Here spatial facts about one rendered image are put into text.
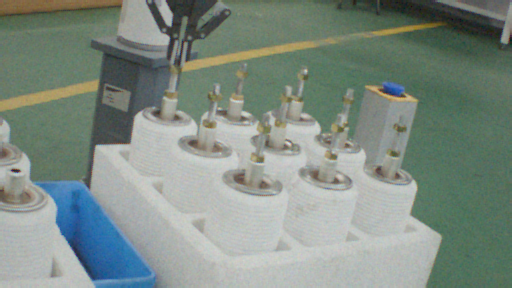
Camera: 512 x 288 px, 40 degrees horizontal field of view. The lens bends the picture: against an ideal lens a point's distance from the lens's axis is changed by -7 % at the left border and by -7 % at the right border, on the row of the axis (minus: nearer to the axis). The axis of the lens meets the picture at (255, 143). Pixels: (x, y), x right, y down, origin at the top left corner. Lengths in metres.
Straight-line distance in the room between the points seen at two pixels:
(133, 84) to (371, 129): 0.42
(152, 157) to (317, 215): 0.27
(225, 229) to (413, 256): 0.31
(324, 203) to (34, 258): 0.39
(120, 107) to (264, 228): 0.50
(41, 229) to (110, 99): 0.60
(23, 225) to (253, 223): 0.29
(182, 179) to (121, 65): 0.37
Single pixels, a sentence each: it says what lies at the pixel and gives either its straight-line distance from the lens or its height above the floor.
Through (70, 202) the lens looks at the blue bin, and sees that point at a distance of 1.18.
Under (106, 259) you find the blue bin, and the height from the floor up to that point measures 0.06.
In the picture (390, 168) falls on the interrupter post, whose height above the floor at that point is 0.26.
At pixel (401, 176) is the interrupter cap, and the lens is 1.08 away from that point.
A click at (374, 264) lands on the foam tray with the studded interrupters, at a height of 0.15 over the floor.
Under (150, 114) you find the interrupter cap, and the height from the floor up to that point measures 0.25.
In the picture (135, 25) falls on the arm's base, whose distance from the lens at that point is 1.30.
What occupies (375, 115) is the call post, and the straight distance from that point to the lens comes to 1.29.
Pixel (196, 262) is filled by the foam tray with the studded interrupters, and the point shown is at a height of 0.16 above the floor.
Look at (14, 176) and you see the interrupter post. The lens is 0.77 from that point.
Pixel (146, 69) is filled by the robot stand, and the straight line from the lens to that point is 1.28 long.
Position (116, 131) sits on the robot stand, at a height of 0.15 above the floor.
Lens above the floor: 0.58
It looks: 18 degrees down
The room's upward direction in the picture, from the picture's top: 12 degrees clockwise
